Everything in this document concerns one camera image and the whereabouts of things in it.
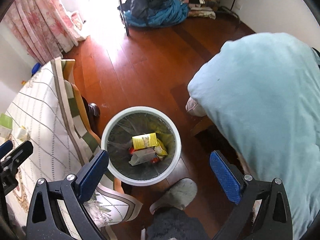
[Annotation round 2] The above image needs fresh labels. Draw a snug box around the green white carton box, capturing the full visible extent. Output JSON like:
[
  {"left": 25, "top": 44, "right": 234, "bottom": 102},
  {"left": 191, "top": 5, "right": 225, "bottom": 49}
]
[{"left": 0, "top": 113, "right": 12, "bottom": 139}]

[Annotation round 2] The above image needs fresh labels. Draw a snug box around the yellow box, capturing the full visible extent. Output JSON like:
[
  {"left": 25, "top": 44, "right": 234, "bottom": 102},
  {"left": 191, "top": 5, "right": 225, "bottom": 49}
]
[{"left": 132, "top": 133, "right": 157, "bottom": 150}]

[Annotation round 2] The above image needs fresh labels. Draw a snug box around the yellow white wrapper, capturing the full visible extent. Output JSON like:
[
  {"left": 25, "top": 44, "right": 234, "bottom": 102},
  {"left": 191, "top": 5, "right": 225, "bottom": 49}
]
[{"left": 16, "top": 126, "right": 29, "bottom": 141}]

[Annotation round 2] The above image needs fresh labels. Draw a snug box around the yellow snack bag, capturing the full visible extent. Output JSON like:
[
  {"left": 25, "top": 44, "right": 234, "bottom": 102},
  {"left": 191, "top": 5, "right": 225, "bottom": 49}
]
[{"left": 154, "top": 139, "right": 168, "bottom": 160}]

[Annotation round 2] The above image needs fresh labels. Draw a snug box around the white trash bin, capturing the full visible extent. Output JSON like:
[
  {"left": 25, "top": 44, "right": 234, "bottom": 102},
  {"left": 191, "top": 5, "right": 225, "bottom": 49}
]
[{"left": 101, "top": 106, "right": 182, "bottom": 186}]

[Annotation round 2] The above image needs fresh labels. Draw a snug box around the white patterned bed cover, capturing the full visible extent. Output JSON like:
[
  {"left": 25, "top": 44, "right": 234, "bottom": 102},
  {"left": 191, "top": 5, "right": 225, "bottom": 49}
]
[{"left": 5, "top": 57, "right": 142, "bottom": 239}]

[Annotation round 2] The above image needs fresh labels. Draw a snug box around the grey slipper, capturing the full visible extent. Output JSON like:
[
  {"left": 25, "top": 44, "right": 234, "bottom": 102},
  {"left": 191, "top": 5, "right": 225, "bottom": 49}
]
[{"left": 149, "top": 178, "right": 197, "bottom": 215}]

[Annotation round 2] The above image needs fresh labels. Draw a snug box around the blue lid plastic jar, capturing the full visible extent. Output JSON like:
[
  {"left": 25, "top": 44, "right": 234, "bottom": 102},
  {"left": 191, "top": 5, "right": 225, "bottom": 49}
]
[{"left": 31, "top": 62, "right": 42, "bottom": 76}]

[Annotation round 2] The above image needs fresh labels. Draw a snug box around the light blue clothed person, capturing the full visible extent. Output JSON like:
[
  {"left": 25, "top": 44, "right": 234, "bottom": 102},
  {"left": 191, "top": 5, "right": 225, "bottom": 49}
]
[{"left": 188, "top": 33, "right": 319, "bottom": 239}]

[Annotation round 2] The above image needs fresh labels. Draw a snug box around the pink floral curtain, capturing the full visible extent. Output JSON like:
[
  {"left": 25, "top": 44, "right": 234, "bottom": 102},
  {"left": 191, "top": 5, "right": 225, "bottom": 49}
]
[{"left": 4, "top": 0, "right": 86, "bottom": 64}]

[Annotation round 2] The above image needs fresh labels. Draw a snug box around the black metal rack pole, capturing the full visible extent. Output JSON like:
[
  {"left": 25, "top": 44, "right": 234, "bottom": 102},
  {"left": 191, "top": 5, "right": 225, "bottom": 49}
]
[{"left": 119, "top": 0, "right": 130, "bottom": 37}]

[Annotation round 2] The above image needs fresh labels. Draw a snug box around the blue black clothes pile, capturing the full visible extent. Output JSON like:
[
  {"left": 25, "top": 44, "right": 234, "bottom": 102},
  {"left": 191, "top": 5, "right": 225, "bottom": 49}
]
[{"left": 123, "top": 0, "right": 189, "bottom": 28}]

